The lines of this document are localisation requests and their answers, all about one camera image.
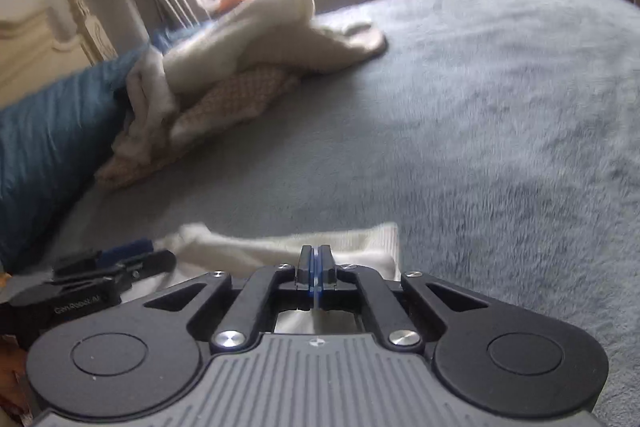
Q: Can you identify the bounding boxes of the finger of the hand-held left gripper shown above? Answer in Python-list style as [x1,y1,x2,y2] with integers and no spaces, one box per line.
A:
[52,239,154,276]
[54,250,177,291]

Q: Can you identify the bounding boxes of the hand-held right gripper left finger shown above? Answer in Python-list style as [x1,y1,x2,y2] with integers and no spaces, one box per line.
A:
[142,245,317,353]

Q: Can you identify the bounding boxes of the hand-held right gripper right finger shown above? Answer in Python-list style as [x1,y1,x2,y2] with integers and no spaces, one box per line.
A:
[316,245,493,351]

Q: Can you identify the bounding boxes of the white sweatshirt with pink print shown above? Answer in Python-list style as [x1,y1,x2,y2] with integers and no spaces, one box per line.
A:
[120,222,401,333]

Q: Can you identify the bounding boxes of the pile of cream clothes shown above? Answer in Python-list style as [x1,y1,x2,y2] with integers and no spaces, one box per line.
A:
[162,0,388,108]

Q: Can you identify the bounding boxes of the person's left hand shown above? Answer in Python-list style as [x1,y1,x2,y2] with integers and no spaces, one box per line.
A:
[0,337,30,418]

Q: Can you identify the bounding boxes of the blue duvet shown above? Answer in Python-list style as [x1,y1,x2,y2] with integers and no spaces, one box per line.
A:
[0,27,201,273]

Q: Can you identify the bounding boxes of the light grey shirt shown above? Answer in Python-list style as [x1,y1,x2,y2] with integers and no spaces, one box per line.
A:
[111,49,178,165]

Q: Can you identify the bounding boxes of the pink houndstooth knit garment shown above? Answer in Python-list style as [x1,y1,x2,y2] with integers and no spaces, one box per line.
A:
[95,67,301,190]

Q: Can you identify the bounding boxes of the grey fleece bed blanket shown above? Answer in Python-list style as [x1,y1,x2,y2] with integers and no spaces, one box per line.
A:
[65,0,640,427]

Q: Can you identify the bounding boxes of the cream carved headboard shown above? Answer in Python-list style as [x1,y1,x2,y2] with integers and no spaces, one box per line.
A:
[0,0,118,80]

